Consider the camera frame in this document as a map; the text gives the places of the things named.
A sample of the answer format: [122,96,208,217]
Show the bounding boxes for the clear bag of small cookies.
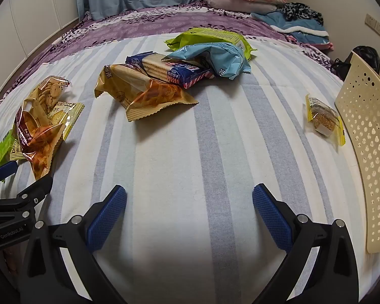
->
[28,75,73,115]

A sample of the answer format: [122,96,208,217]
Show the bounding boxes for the brown orange snack bag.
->
[15,98,67,180]

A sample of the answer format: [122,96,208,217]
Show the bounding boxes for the striped bed sheet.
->
[0,32,380,304]

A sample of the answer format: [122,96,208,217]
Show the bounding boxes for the blue fleece blanket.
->
[250,12,334,49]

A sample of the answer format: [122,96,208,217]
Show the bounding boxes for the yellow-edged sesame bar packet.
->
[305,94,347,147]

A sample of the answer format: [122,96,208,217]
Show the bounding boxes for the leopard print cloth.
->
[279,3,324,26]

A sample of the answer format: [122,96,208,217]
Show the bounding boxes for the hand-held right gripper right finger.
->
[252,184,360,304]

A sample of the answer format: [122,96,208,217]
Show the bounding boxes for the purple floral bed sheet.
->
[0,2,333,124]

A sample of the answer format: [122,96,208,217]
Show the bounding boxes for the tan orange snack bag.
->
[93,64,199,122]

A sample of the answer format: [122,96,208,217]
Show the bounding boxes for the light blue snack bag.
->
[162,42,252,81]

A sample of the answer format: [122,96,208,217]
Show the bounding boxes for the cream perforated plastic basket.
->
[334,51,380,254]

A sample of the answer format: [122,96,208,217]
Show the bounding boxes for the large green snack bag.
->
[164,27,258,61]

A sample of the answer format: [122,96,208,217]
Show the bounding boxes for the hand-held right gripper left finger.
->
[19,184,137,304]

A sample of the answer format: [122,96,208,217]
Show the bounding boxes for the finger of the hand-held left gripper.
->
[0,161,18,191]
[0,176,53,225]

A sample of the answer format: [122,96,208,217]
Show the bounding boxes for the navy blue cracker pack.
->
[126,51,215,90]

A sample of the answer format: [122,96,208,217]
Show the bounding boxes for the black backpack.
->
[331,46,380,81]

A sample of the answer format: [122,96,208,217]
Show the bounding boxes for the yellow biscuit packet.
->
[49,101,85,141]
[9,144,30,161]

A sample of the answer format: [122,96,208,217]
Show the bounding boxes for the white wardrobe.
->
[0,0,83,108]

